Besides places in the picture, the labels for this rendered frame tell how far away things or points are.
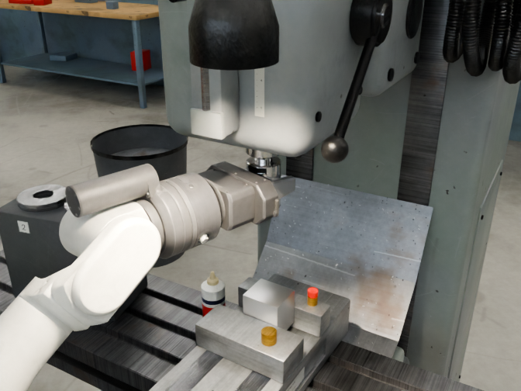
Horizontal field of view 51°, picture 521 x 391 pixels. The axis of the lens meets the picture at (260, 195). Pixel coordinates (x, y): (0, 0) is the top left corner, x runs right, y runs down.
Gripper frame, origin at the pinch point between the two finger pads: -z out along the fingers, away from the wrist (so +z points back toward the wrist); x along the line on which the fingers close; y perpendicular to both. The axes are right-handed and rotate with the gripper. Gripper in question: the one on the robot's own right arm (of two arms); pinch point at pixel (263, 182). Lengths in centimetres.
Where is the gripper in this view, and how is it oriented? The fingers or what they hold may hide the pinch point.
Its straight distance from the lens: 74.7
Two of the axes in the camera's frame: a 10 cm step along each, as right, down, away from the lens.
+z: -7.3, 2.8, -6.2
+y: -0.1, 9.1, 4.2
